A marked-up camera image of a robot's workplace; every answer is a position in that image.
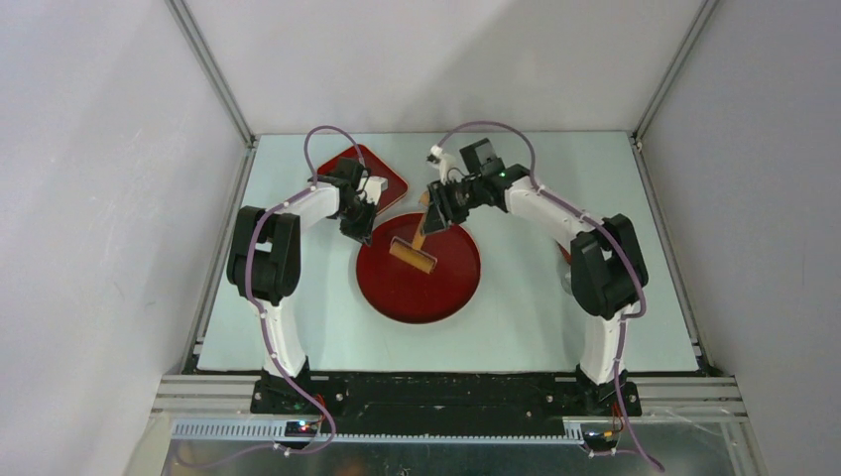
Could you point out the round red plate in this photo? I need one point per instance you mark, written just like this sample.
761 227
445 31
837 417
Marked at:
416 280

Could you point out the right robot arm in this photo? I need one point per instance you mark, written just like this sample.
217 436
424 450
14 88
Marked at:
607 272

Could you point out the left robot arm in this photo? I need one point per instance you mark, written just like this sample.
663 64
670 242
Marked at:
264 259

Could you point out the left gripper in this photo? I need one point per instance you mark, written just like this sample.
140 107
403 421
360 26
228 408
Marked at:
363 231

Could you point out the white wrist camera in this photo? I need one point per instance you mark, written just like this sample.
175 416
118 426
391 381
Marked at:
443 162
373 188

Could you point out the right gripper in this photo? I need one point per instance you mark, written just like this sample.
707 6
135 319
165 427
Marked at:
441 193

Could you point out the rectangular red tray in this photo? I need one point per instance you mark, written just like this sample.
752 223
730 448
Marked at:
396 187

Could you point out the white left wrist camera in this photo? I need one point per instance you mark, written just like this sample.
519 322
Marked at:
373 188

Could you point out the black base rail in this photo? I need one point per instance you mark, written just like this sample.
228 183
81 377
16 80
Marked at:
445 404

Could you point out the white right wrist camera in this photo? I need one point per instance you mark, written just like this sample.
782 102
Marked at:
443 162

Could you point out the small metal cup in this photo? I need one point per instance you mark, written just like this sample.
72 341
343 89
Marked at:
565 276

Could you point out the wooden dough roller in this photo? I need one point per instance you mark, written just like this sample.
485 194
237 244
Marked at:
411 252

